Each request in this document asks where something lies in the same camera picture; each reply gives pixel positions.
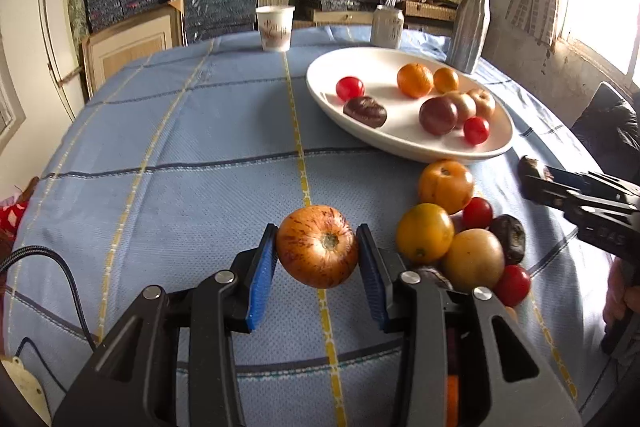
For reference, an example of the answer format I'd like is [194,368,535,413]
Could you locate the dark mangosteen hidden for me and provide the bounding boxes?
[518,156,554,181]

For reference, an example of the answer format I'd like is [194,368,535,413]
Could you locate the dark brown mangosteen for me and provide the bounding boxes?
[489,215,526,265]
[343,95,387,128]

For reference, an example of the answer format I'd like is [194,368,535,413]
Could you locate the yellow-orange persimmon fruit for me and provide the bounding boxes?
[395,204,456,265]

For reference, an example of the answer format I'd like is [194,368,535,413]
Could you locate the red cherry tomato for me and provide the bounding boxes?
[462,197,494,230]
[463,116,490,146]
[335,76,366,102]
[494,265,532,308]

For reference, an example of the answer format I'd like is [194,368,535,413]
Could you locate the red cherry tomato front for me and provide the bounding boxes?
[494,265,532,308]

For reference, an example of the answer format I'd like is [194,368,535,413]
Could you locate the tan round pear large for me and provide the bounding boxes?
[440,229,506,293]

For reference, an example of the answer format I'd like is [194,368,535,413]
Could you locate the pale striped small apple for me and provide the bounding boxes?
[466,88,497,121]

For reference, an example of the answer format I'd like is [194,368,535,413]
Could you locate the large orange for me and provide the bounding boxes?
[397,63,434,100]
[418,160,475,215]

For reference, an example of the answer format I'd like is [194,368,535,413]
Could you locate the brown kiwi-like fruit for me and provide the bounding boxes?
[445,91,476,129]

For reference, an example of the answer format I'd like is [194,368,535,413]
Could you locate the dark red plum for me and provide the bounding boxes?
[419,96,458,135]

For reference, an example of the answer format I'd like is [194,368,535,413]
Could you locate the small orange tomato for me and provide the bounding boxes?
[433,67,460,94]

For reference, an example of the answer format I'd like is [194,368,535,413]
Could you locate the person's right hand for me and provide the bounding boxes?
[602,258,640,331]

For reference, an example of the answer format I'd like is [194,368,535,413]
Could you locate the black jacket on chair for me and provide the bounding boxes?
[572,82,639,184]

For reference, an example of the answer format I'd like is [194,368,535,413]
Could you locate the large white oval plate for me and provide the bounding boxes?
[306,46,514,164]

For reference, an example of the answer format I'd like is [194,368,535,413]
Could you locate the silver metal bottle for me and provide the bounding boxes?
[446,0,490,74]

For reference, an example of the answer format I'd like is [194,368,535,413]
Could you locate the white paper cup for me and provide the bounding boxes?
[256,5,295,52]

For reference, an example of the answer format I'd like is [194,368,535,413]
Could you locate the white beverage can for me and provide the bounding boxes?
[370,5,405,49]

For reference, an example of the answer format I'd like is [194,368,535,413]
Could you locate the wooden framed panel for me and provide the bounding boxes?
[81,0,184,98]

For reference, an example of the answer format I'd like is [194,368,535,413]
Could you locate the brown plush toy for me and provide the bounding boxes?
[0,176,39,260]

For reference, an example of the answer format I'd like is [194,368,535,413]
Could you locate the black cable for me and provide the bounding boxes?
[0,245,97,393]

